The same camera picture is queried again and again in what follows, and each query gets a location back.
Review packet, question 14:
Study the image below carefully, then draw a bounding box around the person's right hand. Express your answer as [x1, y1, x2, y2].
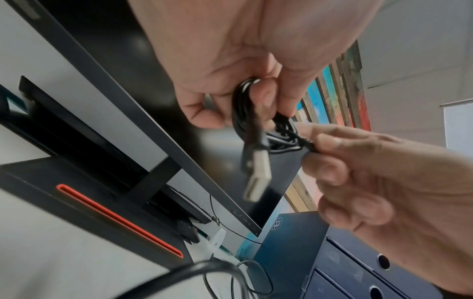
[295, 122, 473, 297]

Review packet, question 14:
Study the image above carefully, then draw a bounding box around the person's left hand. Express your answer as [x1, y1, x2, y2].
[127, 0, 385, 132]

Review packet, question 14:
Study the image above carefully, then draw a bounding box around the navy blue drawer unit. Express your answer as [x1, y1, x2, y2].
[252, 211, 444, 299]

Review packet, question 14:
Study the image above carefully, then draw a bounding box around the long black cable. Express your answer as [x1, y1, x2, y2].
[145, 259, 274, 299]

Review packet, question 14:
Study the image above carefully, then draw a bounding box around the white display board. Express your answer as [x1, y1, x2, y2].
[441, 99, 473, 153]

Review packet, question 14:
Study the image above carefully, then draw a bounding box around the black computer monitor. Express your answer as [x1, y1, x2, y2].
[14, 0, 326, 237]

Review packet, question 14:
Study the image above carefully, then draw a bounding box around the small black oval device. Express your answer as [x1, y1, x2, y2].
[175, 219, 203, 245]

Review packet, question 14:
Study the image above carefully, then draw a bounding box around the black red-striped monitor stand base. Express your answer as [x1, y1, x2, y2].
[0, 75, 212, 265]

